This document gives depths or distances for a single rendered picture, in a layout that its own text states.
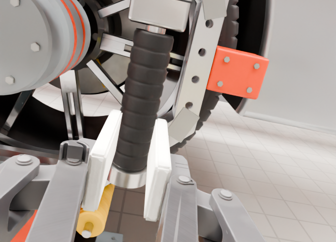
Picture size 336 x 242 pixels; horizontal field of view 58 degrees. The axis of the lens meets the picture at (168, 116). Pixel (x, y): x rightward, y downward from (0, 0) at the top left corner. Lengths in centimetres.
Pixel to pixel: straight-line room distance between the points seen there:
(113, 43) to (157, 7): 34
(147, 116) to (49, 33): 15
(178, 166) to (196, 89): 35
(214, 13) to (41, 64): 26
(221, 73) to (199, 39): 7
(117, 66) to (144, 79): 49
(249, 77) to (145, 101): 27
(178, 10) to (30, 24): 17
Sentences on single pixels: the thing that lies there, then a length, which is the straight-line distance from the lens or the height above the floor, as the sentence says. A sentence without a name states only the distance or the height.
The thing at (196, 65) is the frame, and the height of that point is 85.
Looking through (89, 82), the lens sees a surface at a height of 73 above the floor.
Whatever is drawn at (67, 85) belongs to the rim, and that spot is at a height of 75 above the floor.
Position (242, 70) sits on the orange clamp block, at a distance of 51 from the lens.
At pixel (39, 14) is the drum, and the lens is 36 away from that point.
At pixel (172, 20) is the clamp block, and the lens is 26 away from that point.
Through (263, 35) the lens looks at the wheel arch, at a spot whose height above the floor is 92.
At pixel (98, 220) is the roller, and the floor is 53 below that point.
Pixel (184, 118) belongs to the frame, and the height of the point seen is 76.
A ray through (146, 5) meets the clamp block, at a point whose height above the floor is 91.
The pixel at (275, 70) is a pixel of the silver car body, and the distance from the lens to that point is 69.
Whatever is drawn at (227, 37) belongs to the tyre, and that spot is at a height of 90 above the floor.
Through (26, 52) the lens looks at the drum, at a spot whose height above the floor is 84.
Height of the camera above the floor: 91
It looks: 17 degrees down
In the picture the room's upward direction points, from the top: 13 degrees clockwise
